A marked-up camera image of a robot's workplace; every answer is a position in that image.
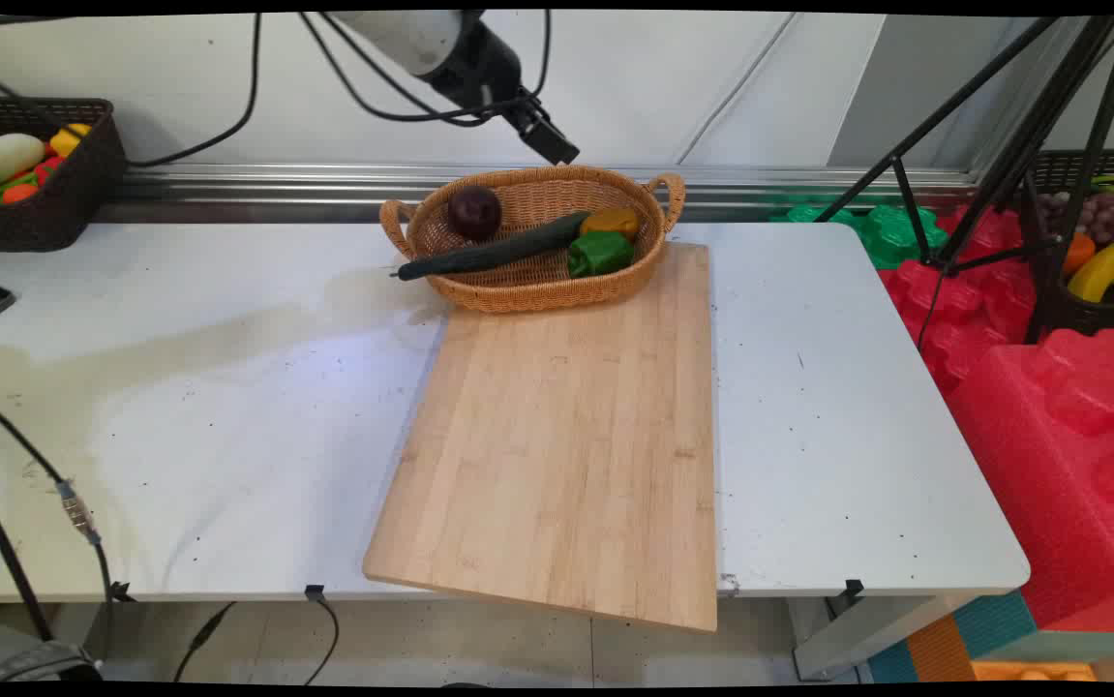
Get small yellow toy pepper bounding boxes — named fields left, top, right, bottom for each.
left=48, top=122, right=94, bottom=159

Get yellow toy bell pepper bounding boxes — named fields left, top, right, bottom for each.
left=579, top=207, right=642, bottom=244

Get thin black under-table cable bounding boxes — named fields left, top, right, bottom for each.
left=172, top=592, right=341, bottom=684

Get light wooden cutting board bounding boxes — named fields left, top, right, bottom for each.
left=362, top=241, right=719, bottom=634

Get dark green toy cucumber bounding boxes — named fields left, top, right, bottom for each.
left=389, top=211, right=594, bottom=283

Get silver aluminium wall rail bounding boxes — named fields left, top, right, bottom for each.
left=95, top=162, right=985, bottom=227

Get green foam mat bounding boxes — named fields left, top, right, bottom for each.
left=768, top=200, right=951, bottom=271

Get black camera tripod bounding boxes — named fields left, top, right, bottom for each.
left=813, top=14, right=1114, bottom=347

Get green toy bell pepper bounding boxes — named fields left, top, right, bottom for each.
left=566, top=230, right=636, bottom=280

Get black hanging wall cable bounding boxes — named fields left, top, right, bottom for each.
left=126, top=12, right=263, bottom=169

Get grey metal table leg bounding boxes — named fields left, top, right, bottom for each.
left=787, top=592, right=976, bottom=682

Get black cable with metal connector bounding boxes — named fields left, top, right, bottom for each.
left=0, top=387, right=122, bottom=606

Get orange toy carrot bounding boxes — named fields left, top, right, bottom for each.
left=1062, top=231, right=1098, bottom=278

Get grey device casing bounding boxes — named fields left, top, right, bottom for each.
left=0, top=608, right=105, bottom=684

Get tan wicker basket with handles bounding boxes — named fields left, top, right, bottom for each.
left=380, top=165, right=687, bottom=315

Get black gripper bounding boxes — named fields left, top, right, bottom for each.
left=429, top=21, right=581, bottom=167

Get dark woven basket with fruit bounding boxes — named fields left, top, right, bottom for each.
left=1029, top=148, right=1114, bottom=341

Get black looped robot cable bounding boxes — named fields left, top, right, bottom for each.
left=298, top=11, right=554, bottom=129

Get thick black cable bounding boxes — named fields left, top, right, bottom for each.
left=0, top=470, right=56, bottom=643

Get large red foam mat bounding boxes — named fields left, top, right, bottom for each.
left=947, top=327, right=1114, bottom=633

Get yellow toy banana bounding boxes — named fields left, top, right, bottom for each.
left=1067, top=231, right=1114, bottom=304

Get dark purple toy onion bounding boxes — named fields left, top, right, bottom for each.
left=447, top=186, right=504, bottom=244

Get white toy radish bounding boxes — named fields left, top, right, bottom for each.
left=0, top=133, right=47, bottom=188

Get purple toy grapes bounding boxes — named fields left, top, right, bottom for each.
left=1040, top=191, right=1114, bottom=246

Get teal and orange foam mat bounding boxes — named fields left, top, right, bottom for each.
left=864, top=589, right=1114, bottom=684

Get dark brown woven storage basket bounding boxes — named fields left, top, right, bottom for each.
left=0, top=97, right=128, bottom=256

